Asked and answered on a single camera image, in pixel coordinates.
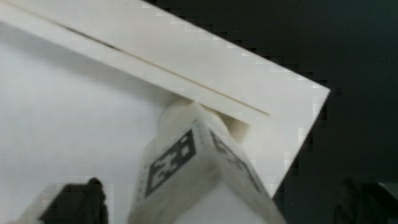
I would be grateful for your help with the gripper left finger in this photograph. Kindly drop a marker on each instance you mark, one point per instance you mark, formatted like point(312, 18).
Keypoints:
point(77, 207)

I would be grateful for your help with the white leg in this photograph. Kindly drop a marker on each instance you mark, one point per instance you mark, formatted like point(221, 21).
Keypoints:
point(200, 187)

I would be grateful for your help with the white fence right wall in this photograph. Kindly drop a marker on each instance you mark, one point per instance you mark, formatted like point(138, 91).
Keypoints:
point(143, 41)

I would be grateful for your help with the white square tabletop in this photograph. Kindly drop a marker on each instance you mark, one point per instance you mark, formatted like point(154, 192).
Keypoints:
point(79, 118)

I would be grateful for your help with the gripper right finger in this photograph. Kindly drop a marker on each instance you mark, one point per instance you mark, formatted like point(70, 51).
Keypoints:
point(369, 203)

